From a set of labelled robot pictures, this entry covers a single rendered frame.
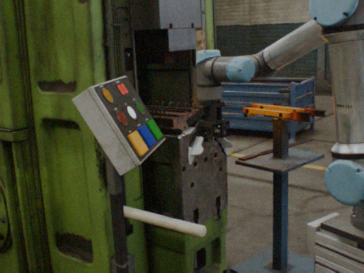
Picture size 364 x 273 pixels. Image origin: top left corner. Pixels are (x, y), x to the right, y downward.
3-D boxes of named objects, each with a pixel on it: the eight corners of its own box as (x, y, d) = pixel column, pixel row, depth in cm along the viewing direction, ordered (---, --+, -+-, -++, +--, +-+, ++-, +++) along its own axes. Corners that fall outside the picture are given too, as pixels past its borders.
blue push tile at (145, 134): (156, 142, 160) (145, 124, 159) (151, 147, 153) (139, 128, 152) (152, 145, 160) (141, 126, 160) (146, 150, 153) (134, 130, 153)
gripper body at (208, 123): (211, 142, 140) (210, 103, 138) (194, 138, 147) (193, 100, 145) (230, 138, 144) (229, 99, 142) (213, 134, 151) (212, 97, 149)
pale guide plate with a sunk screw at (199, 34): (206, 63, 239) (205, 30, 235) (196, 64, 232) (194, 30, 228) (203, 63, 240) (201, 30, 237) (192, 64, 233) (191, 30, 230)
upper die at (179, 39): (195, 49, 210) (195, 28, 208) (169, 51, 194) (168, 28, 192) (128, 51, 235) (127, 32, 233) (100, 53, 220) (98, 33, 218)
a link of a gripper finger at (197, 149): (192, 164, 139) (206, 136, 141) (181, 160, 144) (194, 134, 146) (199, 168, 141) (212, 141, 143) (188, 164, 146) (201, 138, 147)
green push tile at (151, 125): (163, 135, 169) (152, 118, 169) (158, 140, 162) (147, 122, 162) (159, 137, 170) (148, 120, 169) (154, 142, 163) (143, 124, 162)
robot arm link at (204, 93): (192, 86, 144) (212, 84, 148) (192, 101, 145) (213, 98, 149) (207, 88, 138) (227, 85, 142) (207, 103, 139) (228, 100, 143)
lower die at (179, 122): (199, 125, 217) (198, 107, 215) (173, 133, 201) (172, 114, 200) (132, 118, 242) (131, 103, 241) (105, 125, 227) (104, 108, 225)
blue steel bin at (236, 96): (316, 129, 609) (317, 75, 595) (294, 142, 547) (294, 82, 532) (237, 123, 679) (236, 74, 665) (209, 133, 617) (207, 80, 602)
